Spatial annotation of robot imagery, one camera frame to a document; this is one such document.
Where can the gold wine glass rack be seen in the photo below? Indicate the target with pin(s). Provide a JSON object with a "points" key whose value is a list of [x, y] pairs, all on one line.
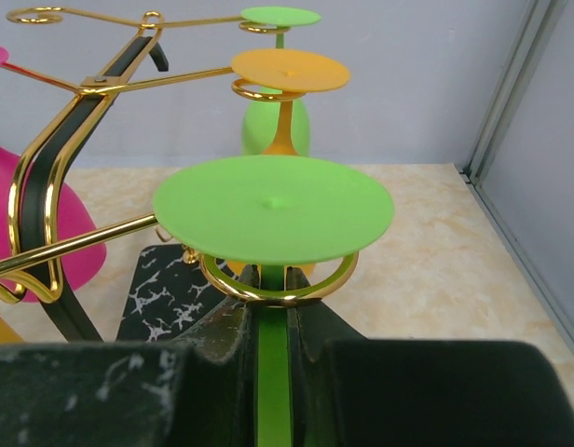
{"points": [[139, 289]]}

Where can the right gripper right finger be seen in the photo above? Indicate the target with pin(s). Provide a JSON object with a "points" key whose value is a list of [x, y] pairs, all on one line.
{"points": [[351, 390]]}

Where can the green wine glass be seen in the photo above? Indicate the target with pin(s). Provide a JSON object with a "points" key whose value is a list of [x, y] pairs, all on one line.
{"points": [[275, 212], [261, 119]]}

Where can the pink wine glass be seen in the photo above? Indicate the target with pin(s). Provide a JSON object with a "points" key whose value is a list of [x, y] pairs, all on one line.
{"points": [[73, 219]]}

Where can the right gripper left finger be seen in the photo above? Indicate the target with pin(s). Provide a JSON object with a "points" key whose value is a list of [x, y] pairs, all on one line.
{"points": [[194, 390]]}

